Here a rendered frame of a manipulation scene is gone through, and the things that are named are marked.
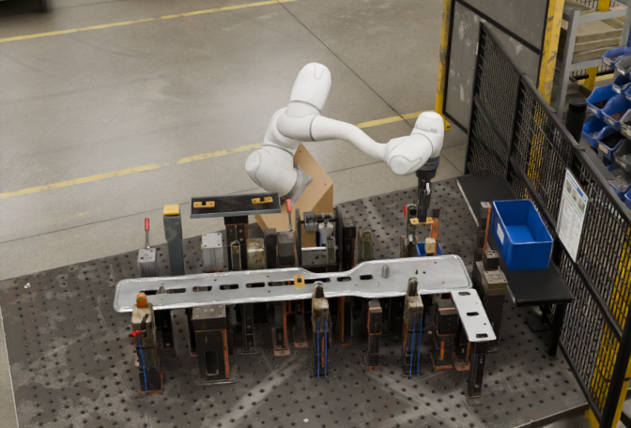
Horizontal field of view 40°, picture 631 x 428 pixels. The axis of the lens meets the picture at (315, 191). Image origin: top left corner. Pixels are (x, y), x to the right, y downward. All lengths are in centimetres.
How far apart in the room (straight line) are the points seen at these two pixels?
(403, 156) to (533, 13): 259
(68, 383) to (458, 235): 191
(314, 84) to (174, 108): 365
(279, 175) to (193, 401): 111
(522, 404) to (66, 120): 457
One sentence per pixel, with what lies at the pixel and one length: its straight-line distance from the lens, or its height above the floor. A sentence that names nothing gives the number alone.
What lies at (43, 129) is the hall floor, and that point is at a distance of 686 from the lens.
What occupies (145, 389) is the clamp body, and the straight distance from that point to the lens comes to 340.
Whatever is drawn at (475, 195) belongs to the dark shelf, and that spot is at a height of 103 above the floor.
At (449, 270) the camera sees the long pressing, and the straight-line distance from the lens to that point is 347.
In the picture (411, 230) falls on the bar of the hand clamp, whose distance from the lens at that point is 349.
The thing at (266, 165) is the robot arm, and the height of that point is 113.
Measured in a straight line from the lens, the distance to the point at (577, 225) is 330.
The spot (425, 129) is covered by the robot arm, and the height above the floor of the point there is 167.
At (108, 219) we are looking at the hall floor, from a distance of 567.
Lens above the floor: 310
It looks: 32 degrees down
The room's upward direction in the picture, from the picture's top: straight up
